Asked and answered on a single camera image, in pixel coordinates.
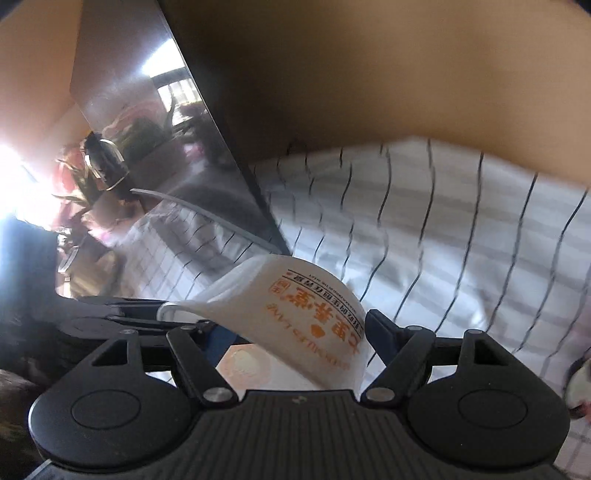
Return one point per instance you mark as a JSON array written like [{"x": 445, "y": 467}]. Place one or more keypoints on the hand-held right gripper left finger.
[{"x": 194, "y": 360}]

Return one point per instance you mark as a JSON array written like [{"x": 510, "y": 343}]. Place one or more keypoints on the white checked tablecloth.
[{"x": 438, "y": 254}]

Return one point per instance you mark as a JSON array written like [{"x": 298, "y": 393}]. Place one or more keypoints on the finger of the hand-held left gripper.
[
  {"x": 120, "y": 302},
  {"x": 92, "y": 334}
]

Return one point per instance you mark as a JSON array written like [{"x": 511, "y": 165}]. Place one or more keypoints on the white cup orange print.
[{"x": 295, "y": 314}]

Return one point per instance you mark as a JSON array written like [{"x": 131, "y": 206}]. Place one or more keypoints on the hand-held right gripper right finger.
[{"x": 383, "y": 332}]

